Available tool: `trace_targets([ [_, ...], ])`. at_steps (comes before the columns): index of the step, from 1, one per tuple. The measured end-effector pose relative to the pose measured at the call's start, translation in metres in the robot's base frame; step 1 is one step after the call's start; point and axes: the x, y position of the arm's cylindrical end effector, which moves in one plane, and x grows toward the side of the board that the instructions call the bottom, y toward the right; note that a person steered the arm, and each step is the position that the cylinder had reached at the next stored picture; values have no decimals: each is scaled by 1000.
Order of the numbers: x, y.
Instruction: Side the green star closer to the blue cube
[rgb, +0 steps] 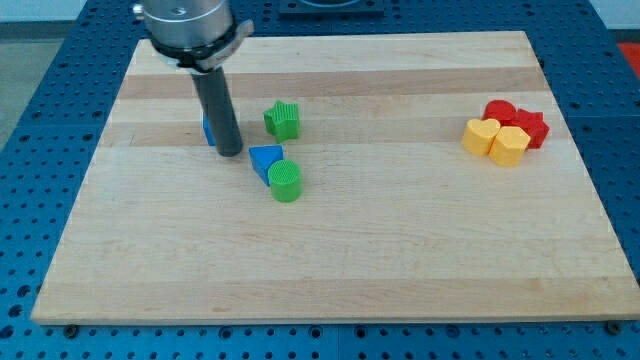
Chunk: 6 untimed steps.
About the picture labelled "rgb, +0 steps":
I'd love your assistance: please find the blue cube block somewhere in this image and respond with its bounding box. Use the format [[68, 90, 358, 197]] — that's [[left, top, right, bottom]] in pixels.
[[202, 114, 216, 147]]

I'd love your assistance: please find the green star block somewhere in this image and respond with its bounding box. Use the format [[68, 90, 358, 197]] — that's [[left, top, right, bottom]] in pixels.
[[263, 100, 300, 143]]

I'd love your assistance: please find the yellow heart block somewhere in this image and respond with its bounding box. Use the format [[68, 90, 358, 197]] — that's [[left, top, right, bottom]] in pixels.
[[461, 119, 501, 156]]

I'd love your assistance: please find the yellow pentagon block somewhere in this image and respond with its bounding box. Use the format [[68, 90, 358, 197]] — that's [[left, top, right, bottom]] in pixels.
[[489, 126, 531, 167]]

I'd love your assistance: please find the blue triangle block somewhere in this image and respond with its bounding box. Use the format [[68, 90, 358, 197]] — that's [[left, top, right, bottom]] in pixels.
[[249, 145, 284, 187]]

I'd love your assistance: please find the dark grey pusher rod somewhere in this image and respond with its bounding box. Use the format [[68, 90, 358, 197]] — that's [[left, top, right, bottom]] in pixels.
[[192, 68, 243, 157]]

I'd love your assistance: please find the green cylinder block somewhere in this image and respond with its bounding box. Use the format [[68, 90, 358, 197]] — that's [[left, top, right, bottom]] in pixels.
[[267, 160, 302, 203]]

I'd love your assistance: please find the wooden board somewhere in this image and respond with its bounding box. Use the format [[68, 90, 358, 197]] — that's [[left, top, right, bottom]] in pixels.
[[31, 31, 639, 326]]

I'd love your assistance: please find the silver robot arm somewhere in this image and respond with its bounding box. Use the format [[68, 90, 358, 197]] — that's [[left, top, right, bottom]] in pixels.
[[132, 0, 254, 75]]

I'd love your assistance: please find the red cylinder block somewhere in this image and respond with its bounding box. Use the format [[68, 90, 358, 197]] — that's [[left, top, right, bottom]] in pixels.
[[482, 99, 517, 126]]

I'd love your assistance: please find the red star block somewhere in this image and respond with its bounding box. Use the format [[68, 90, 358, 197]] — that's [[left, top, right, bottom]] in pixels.
[[513, 109, 550, 149]]

